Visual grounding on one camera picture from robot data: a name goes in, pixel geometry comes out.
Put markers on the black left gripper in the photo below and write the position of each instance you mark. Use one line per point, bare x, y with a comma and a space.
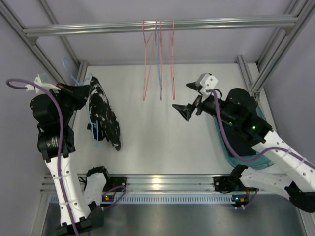
74, 91

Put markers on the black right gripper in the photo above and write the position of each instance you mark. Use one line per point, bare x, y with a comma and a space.
199, 100

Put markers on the black white patterned garment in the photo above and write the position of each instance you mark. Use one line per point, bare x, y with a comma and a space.
101, 111

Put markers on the blue wire hanger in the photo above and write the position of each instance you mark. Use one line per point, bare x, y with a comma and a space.
160, 80
94, 134

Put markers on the pink wire hanger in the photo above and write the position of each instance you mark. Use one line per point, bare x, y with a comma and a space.
160, 33
147, 67

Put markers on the black trousers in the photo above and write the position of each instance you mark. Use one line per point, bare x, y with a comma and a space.
238, 143

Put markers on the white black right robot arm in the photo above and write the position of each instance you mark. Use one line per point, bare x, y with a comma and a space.
238, 111

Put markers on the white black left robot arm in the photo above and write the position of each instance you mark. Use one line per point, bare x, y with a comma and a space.
80, 206

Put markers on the teal plastic bin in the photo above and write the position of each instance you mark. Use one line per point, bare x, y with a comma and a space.
259, 164

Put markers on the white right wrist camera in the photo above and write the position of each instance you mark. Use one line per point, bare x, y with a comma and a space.
208, 82

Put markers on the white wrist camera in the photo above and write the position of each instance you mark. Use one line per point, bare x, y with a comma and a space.
208, 82
43, 81

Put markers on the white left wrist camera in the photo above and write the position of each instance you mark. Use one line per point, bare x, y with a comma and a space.
43, 81

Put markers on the aluminium frame post left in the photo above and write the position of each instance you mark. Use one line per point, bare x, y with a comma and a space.
25, 57

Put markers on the aluminium frame post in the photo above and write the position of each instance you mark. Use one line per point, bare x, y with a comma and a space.
25, 57
277, 47

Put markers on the aluminium hanging rail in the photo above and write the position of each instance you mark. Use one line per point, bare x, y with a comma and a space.
267, 21

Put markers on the blue empty wire hanger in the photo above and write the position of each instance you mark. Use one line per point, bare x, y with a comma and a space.
160, 80

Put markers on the pink empty wire hanger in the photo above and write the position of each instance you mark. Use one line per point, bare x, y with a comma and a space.
160, 33

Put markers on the aluminium frame post right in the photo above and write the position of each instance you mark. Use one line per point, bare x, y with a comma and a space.
277, 47

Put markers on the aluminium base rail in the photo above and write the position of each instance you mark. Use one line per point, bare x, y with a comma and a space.
165, 184

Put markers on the perforated grey cable duct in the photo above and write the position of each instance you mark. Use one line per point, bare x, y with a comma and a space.
173, 199

